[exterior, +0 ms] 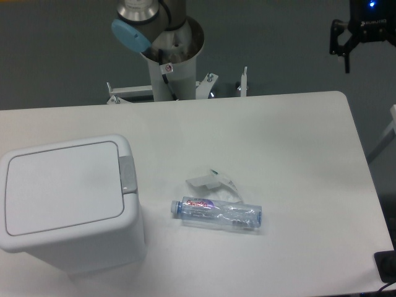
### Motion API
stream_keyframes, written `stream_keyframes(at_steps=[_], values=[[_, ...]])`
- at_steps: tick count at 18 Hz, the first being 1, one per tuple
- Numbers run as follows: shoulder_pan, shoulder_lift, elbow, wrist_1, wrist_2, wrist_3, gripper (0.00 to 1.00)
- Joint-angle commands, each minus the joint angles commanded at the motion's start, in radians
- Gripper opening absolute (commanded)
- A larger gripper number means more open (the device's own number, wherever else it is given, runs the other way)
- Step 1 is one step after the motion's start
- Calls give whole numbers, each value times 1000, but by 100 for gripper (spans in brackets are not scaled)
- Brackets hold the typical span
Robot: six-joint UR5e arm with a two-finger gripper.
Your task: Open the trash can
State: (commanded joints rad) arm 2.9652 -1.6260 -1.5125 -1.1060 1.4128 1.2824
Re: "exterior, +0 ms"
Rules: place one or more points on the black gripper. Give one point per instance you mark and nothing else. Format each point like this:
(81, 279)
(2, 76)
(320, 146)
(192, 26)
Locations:
(373, 18)

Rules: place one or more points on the grey trash can push button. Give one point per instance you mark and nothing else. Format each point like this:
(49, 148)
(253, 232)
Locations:
(128, 175)

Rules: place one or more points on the white plastic trash can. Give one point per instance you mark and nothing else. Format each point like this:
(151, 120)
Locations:
(91, 246)

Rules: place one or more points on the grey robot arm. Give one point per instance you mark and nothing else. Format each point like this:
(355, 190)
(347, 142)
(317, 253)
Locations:
(140, 23)

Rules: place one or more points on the crumpled clear plastic wrapper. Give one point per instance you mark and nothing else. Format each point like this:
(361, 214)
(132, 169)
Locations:
(214, 185)

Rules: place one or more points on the clear plastic water bottle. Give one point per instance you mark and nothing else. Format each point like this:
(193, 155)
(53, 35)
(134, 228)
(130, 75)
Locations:
(217, 214)

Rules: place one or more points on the black device at table edge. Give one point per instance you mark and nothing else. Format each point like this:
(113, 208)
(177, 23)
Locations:
(385, 262)

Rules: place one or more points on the white frame at right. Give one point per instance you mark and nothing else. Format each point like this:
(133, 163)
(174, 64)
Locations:
(387, 136)

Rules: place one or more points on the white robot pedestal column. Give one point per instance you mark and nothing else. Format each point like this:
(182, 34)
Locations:
(174, 53)

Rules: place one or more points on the white pedestal base frame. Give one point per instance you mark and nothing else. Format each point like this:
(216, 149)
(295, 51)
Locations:
(167, 90)

